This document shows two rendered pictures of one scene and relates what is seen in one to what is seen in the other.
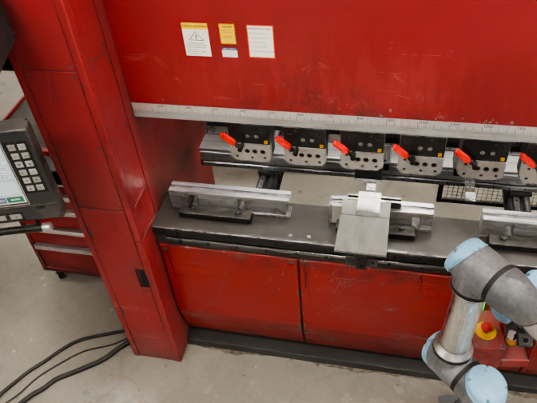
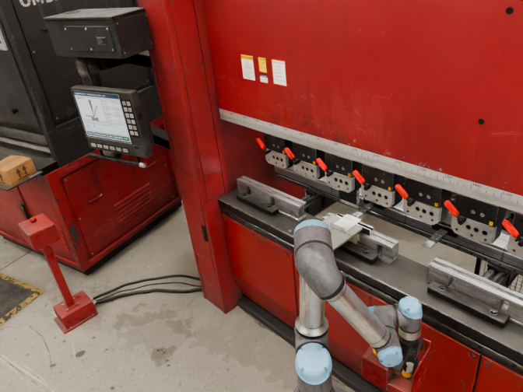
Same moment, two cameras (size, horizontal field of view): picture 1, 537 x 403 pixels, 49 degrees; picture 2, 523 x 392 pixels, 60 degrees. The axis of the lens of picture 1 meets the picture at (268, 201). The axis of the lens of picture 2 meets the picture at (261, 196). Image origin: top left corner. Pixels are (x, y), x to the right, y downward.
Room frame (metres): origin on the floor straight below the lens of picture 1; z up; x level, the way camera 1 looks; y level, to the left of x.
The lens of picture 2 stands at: (-0.06, -1.03, 2.20)
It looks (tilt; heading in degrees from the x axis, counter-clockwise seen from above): 30 degrees down; 34
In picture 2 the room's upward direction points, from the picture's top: 7 degrees counter-clockwise
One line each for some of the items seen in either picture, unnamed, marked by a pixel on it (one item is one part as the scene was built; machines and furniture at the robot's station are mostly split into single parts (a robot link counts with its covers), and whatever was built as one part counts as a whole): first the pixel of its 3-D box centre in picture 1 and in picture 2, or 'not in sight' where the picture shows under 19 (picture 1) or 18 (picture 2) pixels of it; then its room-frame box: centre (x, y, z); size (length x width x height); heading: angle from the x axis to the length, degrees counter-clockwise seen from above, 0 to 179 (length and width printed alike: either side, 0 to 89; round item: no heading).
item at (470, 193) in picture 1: (470, 176); (442, 231); (1.66, -0.78, 1.01); 0.26 x 0.12 x 0.05; 164
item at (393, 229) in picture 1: (375, 229); (348, 246); (1.54, -0.40, 0.89); 0.30 x 0.05 x 0.03; 74
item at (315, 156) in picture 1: (306, 140); (310, 158); (1.67, -0.16, 1.26); 0.15 x 0.09 x 0.17; 74
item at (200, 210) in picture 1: (215, 213); (257, 203); (1.72, 0.22, 0.89); 0.30 x 0.05 x 0.03; 74
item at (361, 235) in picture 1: (363, 226); (328, 234); (1.47, -0.33, 1.00); 0.26 x 0.18 x 0.01; 164
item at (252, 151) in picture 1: (252, 136); (280, 148); (1.73, 0.03, 1.26); 0.15 x 0.09 x 0.17; 74
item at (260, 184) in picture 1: (274, 161); (328, 192); (2.10, -0.05, 0.81); 0.64 x 0.08 x 0.14; 164
